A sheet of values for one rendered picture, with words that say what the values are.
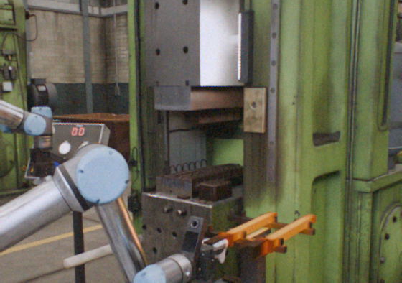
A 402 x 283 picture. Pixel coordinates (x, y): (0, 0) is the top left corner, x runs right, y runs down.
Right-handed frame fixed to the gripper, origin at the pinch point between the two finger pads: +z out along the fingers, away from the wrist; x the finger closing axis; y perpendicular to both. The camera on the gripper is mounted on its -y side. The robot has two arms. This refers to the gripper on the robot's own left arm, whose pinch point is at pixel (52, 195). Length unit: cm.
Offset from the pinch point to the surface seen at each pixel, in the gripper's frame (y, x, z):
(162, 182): -43.8, 13.6, -2.7
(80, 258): -12.6, -4.4, 30.5
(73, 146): -18.2, -23.3, -16.2
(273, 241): -33, 95, 0
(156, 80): -43, 12, -46
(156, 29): -43, 12, -66
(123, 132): -296, -562, 31
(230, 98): -75, 21, -38
